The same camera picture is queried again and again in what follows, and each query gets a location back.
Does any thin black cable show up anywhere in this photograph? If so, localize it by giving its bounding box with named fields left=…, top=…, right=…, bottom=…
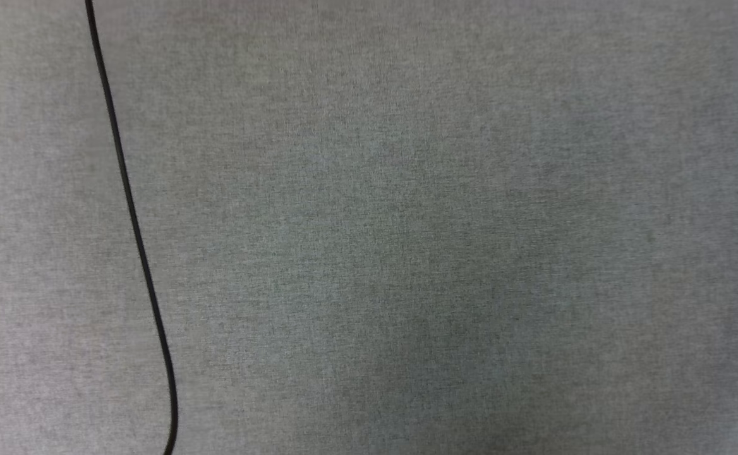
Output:
left=84, top=0, right=179, bottom=455

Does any grey fabric sofa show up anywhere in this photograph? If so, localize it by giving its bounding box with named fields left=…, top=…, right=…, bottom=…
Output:
left=0, top=0, right=738, bottom=455

